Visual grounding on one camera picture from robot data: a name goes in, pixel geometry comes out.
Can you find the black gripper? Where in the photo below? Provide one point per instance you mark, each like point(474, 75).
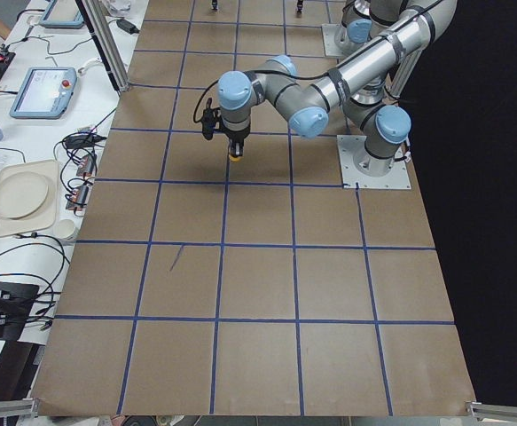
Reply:
point(234, 136)

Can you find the teach pendant near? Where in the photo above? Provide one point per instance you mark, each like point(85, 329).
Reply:
point(45, 93)

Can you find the white paper cup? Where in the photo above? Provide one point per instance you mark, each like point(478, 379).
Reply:
point(66, 231)

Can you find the red circuit board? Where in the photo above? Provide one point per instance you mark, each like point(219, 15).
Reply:
point(87, 166)
point(77, 198)

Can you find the beige round plate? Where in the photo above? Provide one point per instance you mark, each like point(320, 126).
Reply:
point(22, 194)

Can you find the teach pendant far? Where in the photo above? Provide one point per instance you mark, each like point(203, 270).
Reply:
point(62, 14)

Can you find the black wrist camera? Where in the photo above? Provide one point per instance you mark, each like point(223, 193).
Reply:
point(209, 120)

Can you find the aluminium frame post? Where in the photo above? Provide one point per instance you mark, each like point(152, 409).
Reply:
point(101, 34)

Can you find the black power adapter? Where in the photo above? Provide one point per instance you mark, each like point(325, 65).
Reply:
point(127, 26)

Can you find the beige tray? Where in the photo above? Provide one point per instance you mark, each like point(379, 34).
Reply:
point(46, 215)

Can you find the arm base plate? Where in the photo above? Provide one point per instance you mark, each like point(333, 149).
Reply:
point(340, 42)
point(359, 170)

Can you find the teach pendant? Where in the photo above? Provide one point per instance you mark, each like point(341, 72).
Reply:
point(62, 14)
point(45, 93)

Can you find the yellow push button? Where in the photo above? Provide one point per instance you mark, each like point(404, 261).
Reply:
point(235, 158)

